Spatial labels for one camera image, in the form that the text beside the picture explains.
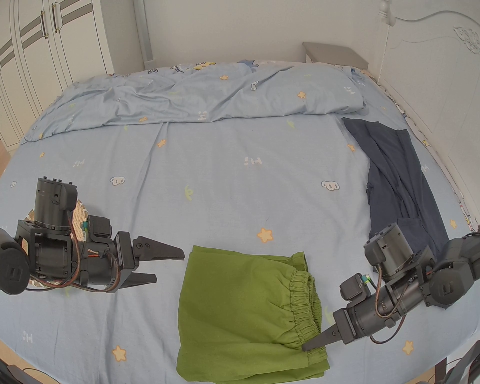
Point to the grey bedside table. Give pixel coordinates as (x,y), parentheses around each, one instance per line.
(330,54)

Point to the round woven basket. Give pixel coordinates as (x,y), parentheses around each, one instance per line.
(81,213)

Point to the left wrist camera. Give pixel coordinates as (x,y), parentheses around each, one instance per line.
(99,227)

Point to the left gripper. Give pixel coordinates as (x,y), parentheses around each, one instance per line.
(101,266)

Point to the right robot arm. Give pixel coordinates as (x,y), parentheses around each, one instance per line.
(390,247)

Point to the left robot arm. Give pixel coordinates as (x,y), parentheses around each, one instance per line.
(48,210)

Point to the grey wall pipe casing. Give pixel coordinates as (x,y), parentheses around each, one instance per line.
(144,30)

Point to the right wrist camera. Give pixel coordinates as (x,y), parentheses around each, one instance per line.
(352,288)

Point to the dark blue garment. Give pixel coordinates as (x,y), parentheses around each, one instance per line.
(393,168)

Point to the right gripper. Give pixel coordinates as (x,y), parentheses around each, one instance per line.
(371,311)

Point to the green shorts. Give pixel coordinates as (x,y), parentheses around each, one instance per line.
(232,300)

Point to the pale blue quilt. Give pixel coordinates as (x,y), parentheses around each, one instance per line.
(225,101)

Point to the white wardrobe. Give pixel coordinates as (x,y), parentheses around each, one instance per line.
(45,67)

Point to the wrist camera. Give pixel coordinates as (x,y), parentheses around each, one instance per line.
(352,288)
(99,227)

